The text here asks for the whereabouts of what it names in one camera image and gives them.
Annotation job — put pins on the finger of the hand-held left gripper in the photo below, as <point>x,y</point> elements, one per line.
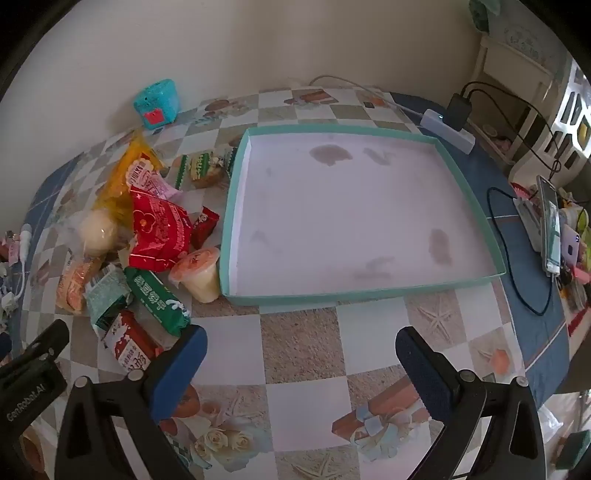
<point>46,341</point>

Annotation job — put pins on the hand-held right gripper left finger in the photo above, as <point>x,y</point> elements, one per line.
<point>180,369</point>

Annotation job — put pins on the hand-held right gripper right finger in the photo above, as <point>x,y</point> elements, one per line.
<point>422,369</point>

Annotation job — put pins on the red white milk snack packet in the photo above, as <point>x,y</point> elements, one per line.
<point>131,344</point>

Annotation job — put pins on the orange bread packet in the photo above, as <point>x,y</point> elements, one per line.
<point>74,286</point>

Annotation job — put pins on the jelly cup orange lid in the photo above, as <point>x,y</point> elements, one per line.
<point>198,277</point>

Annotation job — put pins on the large red snack packet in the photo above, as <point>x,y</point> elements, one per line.
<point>159,230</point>

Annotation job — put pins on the teal shallow cardboard tray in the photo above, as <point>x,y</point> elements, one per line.
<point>346,207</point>

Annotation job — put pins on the pink cake roll packet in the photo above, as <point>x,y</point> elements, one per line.
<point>154,184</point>

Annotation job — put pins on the grey green snack packet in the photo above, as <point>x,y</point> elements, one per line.
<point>106,295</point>

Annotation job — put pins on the small pink packet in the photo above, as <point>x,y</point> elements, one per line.
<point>9,249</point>

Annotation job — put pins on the white handheld device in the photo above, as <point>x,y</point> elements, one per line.
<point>24,240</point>

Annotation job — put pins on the round cream bun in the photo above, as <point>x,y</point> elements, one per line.
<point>97,230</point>

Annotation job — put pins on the small dark red snack packet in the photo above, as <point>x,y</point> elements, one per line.
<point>204,226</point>

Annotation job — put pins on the green sponge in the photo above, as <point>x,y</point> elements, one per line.
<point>571,448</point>

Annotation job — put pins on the yellow snack bag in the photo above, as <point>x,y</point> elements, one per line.
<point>120,180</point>

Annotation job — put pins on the white box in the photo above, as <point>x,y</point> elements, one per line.
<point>531,221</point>

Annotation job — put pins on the smartphone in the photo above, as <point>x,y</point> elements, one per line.
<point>549,226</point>

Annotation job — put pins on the green white cake packet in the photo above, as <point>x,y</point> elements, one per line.
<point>203,168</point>

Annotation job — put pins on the white power strip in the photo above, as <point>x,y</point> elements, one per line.
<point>464,141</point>

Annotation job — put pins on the black charger adapter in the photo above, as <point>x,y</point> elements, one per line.
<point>458,112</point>

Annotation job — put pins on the teal toy box red label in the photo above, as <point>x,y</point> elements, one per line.
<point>154,104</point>

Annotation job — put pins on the white cutout panel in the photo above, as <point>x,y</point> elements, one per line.
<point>575,120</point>

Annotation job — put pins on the white side cabinet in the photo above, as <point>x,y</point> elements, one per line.
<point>512,64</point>

